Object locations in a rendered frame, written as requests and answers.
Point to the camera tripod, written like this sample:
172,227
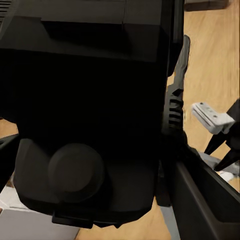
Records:
173,125

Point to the digital camera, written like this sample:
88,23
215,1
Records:
85,81

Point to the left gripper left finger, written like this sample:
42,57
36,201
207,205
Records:
8,152

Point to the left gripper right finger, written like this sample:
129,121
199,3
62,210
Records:
205,206

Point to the desk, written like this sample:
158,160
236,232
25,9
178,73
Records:
18,222

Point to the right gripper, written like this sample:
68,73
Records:
232,139

